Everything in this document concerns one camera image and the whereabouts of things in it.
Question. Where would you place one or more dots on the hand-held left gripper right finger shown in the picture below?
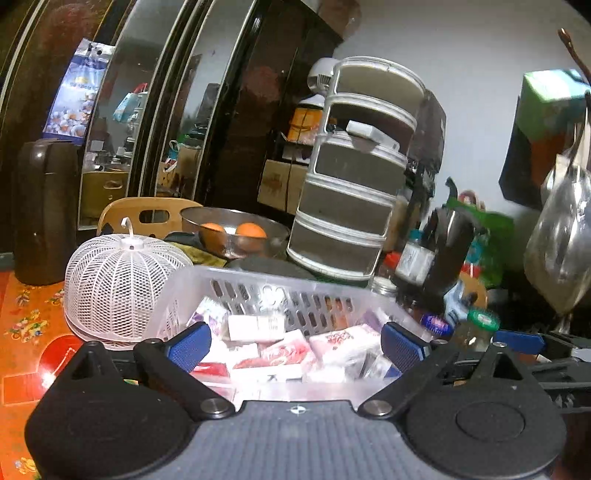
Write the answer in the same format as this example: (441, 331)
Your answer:
(404, 346)

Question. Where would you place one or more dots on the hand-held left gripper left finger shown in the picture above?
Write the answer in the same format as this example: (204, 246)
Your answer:
(189, 344)

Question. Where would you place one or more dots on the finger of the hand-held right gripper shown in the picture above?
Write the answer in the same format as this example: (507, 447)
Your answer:
(517, 340)

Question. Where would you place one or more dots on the clear plastic slotted basket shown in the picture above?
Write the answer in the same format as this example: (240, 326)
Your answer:
(277, 295)

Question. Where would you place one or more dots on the pile of pink tissue packs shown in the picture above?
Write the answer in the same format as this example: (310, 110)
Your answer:
(295, 350)

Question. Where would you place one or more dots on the blue lid glass jar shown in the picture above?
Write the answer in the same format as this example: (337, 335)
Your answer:
(436, 323)

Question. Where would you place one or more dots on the green lid glass jar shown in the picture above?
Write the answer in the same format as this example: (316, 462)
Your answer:
(478, 325)

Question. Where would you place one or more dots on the red lid bottle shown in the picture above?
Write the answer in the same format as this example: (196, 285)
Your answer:
(390, 265)

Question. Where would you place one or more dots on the white label jar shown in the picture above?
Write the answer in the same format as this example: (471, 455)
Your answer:
(415, 261)

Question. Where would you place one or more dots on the white mesh food cover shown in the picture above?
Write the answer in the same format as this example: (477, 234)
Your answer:
(117, 288)

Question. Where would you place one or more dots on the green yellow cloth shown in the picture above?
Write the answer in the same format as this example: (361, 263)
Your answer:
(184, 242)

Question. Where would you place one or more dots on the green bag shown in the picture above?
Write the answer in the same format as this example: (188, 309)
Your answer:
(491, 240)

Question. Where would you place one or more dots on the black kettle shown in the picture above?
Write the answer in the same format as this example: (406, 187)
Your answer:
(450, 249)

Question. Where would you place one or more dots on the large clear plastic bag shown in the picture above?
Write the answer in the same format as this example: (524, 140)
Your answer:
(561, 240)

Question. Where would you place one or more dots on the dark round lid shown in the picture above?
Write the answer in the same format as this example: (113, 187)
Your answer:
(272, 268)

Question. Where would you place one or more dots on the orange fruit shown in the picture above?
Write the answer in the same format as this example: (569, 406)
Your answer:
(212, 232)
(251, 230)

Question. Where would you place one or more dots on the metal bowl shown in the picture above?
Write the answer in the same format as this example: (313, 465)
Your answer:
(233, 230)

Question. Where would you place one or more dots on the wooden chair back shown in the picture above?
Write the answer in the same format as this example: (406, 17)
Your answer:
(147, 213)

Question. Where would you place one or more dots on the grey tiered food container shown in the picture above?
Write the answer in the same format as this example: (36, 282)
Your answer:
(360, 184)

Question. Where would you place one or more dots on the brown thermos jug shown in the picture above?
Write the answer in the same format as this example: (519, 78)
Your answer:
(44, 212)

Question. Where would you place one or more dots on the small white box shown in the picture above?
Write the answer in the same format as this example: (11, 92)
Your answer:
(371, 134)

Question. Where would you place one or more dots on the dark mirrored cabinet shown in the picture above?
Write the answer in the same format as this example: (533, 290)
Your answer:
(184, 115)

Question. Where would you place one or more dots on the green cardboard box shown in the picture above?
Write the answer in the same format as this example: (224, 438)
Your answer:
(551, 104)

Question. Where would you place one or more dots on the orange plastic container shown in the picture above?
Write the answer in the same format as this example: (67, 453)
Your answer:
(304, 122)

